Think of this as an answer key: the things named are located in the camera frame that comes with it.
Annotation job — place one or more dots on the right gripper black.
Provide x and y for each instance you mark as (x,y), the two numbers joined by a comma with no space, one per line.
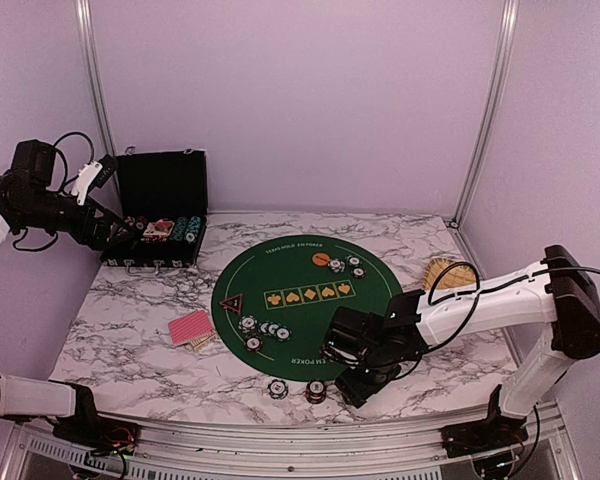
(357,392)

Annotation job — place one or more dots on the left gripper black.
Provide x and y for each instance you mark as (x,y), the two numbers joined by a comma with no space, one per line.
(102,223)

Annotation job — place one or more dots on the brown black chip stack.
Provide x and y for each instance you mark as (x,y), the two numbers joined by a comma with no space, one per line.
(315,392)

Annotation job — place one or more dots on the orange big blind button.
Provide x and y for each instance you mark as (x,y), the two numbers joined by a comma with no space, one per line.
(321,259)

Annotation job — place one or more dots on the red backed card deck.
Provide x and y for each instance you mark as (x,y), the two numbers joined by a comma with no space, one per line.
(185,329)

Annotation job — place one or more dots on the teal chips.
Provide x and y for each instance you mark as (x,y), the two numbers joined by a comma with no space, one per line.
(275,330)

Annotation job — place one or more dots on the blue white chip stack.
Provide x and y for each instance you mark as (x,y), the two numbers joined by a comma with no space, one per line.
(277,389)

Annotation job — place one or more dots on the black red triangle dealer button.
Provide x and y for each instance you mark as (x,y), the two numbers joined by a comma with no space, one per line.
(233,304)

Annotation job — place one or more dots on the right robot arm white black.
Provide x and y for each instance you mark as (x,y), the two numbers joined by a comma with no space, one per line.
(555,292)

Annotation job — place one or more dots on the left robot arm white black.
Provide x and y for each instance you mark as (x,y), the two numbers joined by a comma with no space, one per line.
(40,297)

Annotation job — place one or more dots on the brown chip stack in case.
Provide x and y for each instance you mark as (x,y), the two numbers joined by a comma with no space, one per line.
(141,222)

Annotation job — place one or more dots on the card decks in case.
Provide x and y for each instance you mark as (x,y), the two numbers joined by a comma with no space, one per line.
(158,231)

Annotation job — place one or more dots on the black poker chip case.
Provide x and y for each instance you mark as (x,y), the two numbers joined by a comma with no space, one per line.
(161,185)

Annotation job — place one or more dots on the green chip row in case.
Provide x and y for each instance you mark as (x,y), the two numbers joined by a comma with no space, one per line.
(179,229)

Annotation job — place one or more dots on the teal chip row in case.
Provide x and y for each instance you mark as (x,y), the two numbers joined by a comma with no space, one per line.
(192,229)

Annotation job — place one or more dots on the woven bamboo tray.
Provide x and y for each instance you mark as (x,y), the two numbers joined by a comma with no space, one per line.
(461,274)

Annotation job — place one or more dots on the round green poker mat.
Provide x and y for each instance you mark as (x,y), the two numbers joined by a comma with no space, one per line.
(280,284)

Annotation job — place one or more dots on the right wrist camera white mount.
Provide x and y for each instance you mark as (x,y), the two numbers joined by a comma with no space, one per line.
(351,335)

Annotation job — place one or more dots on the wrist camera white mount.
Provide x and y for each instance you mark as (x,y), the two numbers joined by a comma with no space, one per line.
(351,335)
(93,175)

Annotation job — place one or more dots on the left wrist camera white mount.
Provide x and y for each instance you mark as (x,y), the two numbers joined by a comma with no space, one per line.
(93,175)

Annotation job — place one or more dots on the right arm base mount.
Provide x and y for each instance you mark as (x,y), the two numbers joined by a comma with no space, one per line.
(481,436)

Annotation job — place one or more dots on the front aluminium rail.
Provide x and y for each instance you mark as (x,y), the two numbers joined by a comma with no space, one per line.
(410,448)

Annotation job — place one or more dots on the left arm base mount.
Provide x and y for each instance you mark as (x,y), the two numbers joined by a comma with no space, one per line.
(104,436)

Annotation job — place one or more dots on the left aluminium frame post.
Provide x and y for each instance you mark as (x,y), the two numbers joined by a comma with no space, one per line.
(87,40)

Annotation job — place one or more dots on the aluminium frame post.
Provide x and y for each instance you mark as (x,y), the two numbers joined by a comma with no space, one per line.
(497,85)
(87,40)

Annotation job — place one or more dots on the right aluminium frame post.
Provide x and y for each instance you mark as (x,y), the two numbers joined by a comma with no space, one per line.
(497,85)

